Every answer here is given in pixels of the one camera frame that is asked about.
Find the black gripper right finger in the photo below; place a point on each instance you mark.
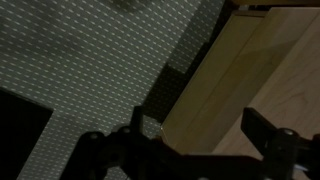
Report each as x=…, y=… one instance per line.
x=283, y=146

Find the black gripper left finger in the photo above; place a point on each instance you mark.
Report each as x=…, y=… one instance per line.
x=136, y=143

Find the wide wooden drawer with clothes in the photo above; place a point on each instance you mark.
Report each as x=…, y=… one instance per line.
x=283, y=83

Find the wooden drawer, barely open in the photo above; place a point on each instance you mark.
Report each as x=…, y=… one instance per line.
x=206, y=80

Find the black box stool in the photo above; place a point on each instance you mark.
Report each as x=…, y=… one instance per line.
x=20, y=133

